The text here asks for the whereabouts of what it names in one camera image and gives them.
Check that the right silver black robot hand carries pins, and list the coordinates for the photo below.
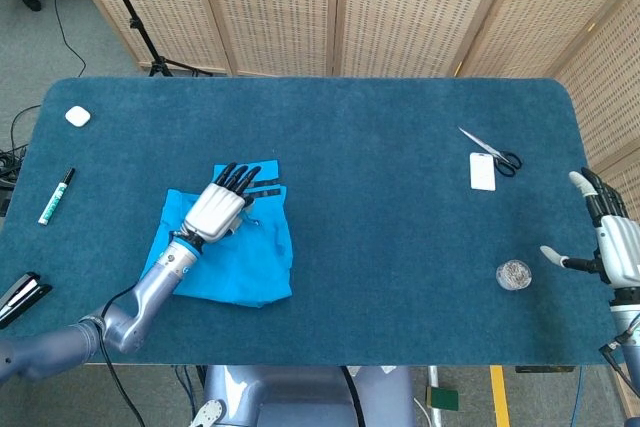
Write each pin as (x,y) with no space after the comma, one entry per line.
(622,247)

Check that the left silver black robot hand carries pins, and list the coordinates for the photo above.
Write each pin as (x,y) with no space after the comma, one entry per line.
(215,212)

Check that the blue Carolina Panthers T-shirt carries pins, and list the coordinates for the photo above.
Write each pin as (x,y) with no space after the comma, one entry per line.
(250,267)

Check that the clear round clip container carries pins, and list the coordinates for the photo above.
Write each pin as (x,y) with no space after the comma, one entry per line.
(513,275)

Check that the white card badge holder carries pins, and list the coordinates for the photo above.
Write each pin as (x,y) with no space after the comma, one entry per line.
(482,174)

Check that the green white marker pen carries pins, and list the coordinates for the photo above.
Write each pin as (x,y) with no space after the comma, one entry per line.
(55,199)

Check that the blue carpet table cover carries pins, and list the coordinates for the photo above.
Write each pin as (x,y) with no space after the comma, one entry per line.
(375,247)

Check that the white earbuds case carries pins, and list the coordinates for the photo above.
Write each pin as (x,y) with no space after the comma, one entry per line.
(78,116)

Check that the black tripod stand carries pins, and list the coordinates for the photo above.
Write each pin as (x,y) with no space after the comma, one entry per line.
(137,27)

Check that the blue-grey robot torso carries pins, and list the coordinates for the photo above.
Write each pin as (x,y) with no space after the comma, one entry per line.
(300,397)

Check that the black stapler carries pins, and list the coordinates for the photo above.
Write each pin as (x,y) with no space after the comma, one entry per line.
(22,297)

